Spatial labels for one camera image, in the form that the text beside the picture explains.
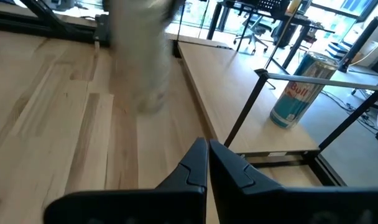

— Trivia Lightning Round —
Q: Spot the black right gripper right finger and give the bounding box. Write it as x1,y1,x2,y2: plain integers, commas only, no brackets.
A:
209,139,378,224

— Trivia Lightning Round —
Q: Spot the wooden shelf board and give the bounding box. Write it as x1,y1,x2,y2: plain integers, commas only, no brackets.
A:
176,40,320,155

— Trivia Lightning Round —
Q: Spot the black metal shelf frame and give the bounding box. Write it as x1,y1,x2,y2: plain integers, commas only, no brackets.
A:
223,68,378,153

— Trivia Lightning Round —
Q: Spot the office swivel chair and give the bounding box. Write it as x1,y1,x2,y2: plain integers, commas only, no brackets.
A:
234,12,270,55

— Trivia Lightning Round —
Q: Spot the blue silver Red Bull can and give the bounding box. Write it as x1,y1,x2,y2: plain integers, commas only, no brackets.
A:
269,51,339,130

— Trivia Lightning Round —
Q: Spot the black office desk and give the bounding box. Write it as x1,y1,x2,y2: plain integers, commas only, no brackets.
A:
207,0,336,68

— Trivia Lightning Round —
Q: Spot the black cylindrical pole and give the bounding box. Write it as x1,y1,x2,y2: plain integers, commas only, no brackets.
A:
338,17,378,72

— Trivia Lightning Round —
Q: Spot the black aluminium table frame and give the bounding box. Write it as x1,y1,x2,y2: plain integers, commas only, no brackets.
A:
0,0,348,187

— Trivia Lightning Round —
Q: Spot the bundle of floor cables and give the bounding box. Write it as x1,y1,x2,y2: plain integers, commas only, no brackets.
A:
322,90,378,131

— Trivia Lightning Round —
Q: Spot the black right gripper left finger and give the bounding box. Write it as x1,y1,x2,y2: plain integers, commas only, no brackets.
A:
43,138,208,224

